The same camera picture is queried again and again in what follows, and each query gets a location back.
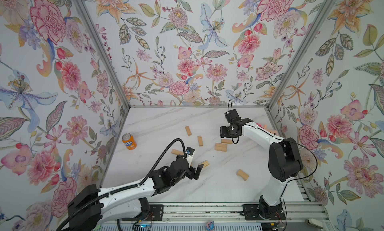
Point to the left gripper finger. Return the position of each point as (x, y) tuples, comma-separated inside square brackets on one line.
[(194, 173), (187, 154)]

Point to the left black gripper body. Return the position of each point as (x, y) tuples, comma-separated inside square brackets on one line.
[(172, 183)]

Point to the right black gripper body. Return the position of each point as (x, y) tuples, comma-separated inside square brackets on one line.
[(229, 131)]

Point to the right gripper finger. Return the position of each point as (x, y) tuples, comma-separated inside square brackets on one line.
[(245, 121), (225, 132)]

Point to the wood block of trio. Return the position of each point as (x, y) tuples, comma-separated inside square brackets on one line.
[(221, 145), (226, 141), (221, 149)]

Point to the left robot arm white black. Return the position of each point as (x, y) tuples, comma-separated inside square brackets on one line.
[(94, 206)]

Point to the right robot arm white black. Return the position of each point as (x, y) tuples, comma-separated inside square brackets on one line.
[(284, 161)]

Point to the ridged wood block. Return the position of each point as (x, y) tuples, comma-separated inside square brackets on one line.
[(204, 164)]

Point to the curved wood block right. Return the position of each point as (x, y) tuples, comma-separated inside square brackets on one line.
[(243, 175)]

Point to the pink plush doll toy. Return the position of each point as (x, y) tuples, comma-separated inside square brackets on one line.
[(274, 132)]

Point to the orange soda can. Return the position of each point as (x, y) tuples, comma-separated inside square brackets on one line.
[(129, 141)]

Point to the white object bottom right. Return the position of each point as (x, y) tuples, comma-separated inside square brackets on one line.
[(315, 223)]

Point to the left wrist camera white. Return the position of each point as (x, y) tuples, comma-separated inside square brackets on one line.
[(189, 154)]

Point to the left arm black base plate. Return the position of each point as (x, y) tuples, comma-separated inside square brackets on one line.
[(151, 213)]

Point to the small colourful object on rail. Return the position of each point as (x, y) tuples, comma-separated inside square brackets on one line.
[(210, 226)]

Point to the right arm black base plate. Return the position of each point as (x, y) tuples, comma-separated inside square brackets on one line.
[(252, 212)]

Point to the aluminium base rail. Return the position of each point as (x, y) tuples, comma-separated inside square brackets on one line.
[(291, 212)]

